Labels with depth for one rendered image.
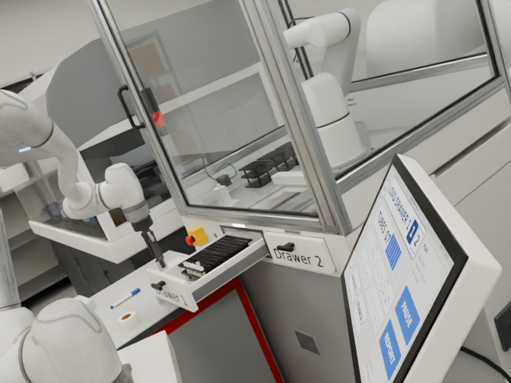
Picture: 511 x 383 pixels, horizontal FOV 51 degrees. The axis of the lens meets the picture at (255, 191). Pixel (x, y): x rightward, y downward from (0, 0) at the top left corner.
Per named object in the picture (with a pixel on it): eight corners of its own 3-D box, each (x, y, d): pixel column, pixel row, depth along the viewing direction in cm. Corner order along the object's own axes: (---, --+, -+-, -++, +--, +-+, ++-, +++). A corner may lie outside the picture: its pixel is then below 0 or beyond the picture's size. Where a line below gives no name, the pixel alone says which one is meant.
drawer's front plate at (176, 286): (195, 313, 166) (180, 283, 164) (157, 296, 191) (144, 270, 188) (198, 309, 167) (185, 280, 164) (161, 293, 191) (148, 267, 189)
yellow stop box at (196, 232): (199, 248, 217) (192, 232, 215) (191, 245, 223) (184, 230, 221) (209, 242, 219) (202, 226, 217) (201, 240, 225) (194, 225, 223)
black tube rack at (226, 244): (208, 288, 176) (201, 271, 174) (184, 280, 190) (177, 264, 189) (258, 254, 187) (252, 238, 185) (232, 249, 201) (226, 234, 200)
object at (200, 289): (195, 305, 168) (187, 288, 167) (161, 291, 190) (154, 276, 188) (286, 242, 188) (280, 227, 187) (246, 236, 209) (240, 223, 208)
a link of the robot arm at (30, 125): (53, 104, 149) (12, 119, 152) (6, 70, 133) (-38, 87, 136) (54, 145, 144) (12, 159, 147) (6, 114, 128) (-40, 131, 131)
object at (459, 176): (360, 281, 150) (344, 235, 146) (193, 245, 235) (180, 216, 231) (527, 147, 197) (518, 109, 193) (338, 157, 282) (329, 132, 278)
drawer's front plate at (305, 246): (332, 274, 156) (319, 242, 153) (274, 262, 180) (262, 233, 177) (336, 271, 157) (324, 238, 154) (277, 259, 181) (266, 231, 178)
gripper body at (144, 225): (151, 215, 191) (162, 237, 193) (146, 212, 198) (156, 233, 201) (132, 224, 188) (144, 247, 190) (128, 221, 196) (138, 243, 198)
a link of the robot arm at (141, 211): (141, 197, 197) (148, 211, 199) (119, 208, 194) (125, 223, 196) (147, 200, 189) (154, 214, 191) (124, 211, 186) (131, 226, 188)
